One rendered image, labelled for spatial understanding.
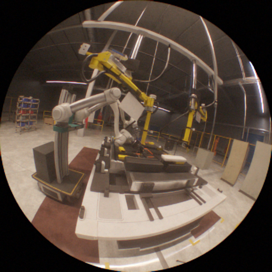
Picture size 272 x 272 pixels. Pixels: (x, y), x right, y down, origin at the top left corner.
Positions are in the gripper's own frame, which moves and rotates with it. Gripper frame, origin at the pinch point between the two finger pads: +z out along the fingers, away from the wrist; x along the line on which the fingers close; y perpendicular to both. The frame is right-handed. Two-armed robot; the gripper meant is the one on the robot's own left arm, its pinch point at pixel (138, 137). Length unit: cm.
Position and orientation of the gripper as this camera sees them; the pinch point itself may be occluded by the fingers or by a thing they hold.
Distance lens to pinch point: 160.2
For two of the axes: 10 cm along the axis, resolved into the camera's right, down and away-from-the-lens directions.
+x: 9.5, -2.9, -0.7
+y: -1.3, -2.1, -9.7
